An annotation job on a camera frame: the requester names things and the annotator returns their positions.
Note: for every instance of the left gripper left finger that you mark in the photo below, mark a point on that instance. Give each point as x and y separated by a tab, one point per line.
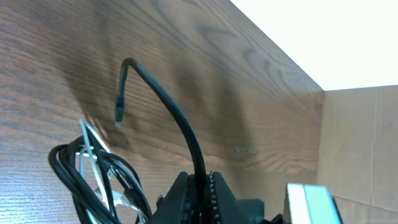
171	209

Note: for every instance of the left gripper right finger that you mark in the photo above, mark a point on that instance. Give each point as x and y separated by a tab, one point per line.
224	207

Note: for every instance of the cardboard panel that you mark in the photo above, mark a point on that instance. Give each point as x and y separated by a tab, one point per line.
358	153

